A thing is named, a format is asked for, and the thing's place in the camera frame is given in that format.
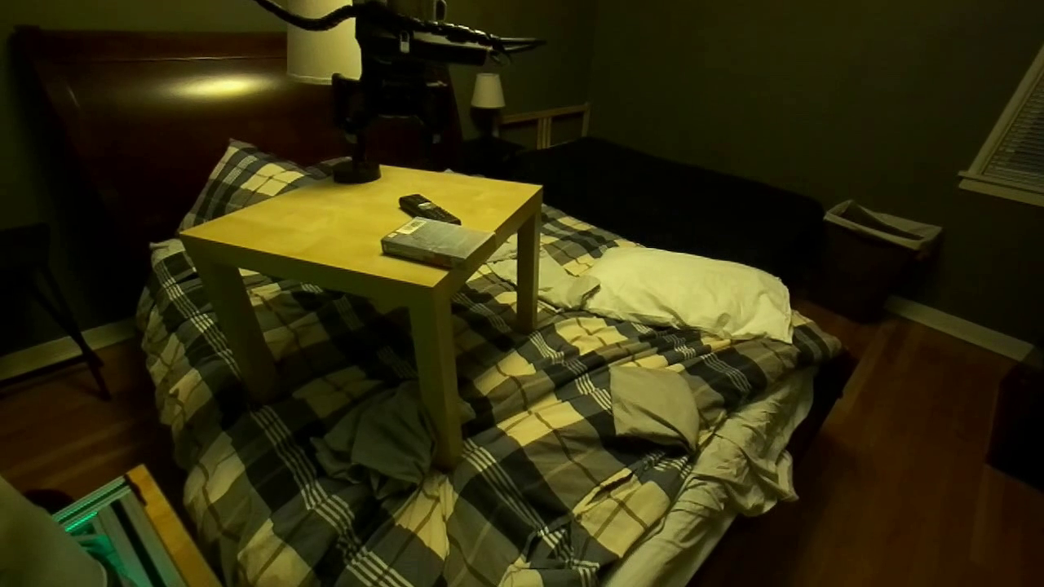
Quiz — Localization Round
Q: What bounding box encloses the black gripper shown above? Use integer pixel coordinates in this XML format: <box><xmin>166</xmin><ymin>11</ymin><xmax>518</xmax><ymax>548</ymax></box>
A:
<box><xmin>330</xmin><ymin>59</ymin><xmax>461</xmax><ymax>165</ymax></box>

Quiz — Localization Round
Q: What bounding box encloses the thick paperback book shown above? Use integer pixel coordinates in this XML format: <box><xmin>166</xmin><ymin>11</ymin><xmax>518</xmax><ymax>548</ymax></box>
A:
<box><xmin>379</xmin><ymin>215</ymin><xmax>495</xmax><ymax>274</ymax></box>

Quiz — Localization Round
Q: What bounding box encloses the small background lamp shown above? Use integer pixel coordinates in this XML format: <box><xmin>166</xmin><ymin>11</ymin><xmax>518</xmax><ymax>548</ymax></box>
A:
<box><xmin>465</xmin><ymin>68</ymin><xmax>507</xmax><ymax>142</ymax></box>

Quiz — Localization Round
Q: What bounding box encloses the black remote control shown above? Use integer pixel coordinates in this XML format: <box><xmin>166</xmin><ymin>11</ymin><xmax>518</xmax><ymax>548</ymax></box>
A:
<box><xmin>395</xmin><ymin>192</ymin><xmax>465</xmax><ymax>227</ymax></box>

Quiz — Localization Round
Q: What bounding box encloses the white shelf unit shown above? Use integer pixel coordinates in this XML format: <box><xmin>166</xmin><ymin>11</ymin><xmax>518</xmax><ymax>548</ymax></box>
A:
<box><xmin>499</xmin><ymin>102</ymin><xmax>598</xmax><ymax>154</ymax></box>

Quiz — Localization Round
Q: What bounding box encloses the light wooden side table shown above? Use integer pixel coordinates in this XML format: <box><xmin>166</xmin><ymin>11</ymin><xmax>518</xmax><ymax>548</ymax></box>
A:
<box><xmin>176</xmin><ymin>161</ymin><xmax>548</xmax><ymax>468</ymax></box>

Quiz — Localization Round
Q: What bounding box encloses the dark wooden headboard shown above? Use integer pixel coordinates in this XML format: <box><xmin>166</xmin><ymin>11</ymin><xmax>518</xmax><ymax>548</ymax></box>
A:
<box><xmin>13</xmin><ymin>25</ymin><xmax>461</xmax><ymax>330</ymax></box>

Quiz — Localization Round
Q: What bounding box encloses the dark sofa bed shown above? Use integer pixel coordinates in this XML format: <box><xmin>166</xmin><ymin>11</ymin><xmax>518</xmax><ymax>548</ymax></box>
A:
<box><xmin>454</xmin><ymin>133</ymin><xmax>828</xmax><ymax>303</ymax></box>

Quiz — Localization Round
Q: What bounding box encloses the white pillow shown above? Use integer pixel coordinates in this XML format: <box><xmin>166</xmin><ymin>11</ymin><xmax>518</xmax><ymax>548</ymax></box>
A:
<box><xmin>492</xmin><ymin>238</ymin><xmax>800</xmax><ymax>346</ymax></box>

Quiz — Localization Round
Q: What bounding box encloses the plaid duvet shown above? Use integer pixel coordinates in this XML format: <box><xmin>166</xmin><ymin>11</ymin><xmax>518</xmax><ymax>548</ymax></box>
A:
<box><xmin>134</xmin><ymin>138</ymin><xmax>845</xmax><ymax>587</ymax></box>

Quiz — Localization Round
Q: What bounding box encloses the black chair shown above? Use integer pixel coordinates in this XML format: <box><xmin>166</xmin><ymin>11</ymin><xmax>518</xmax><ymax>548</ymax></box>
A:
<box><xmin>0</xmin><ymin>223</ymin><xmax>113</xmax><ymax>400</ymax></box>

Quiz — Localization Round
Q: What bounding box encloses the wooden platform board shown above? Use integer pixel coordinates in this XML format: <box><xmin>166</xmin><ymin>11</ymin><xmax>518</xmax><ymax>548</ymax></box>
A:
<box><xmin>120</xmin><ymin>462</ymin><xmax>223</xmax><ymax>587</ymax></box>

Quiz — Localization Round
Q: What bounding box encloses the dark wicker basket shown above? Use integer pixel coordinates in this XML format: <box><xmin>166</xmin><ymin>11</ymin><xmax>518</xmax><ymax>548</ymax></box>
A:
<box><xmin>817</xmin><ymin>196</ymin><xmax>947</xmax><ymax>326</ymax></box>

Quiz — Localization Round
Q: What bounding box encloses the white bed sheet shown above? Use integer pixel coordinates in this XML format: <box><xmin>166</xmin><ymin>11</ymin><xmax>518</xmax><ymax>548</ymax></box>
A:
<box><xmin>599</xmin><ymin>361</ymin><xmax>824</xmax><ymax>587</ymax></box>

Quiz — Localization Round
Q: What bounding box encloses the white framed window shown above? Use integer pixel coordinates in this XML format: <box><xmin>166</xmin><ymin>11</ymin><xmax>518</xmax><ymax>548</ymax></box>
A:
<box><xmin>957</xmin><ymin>42</ymin><xmax>1044</xmax><ymax>213</ymax></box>

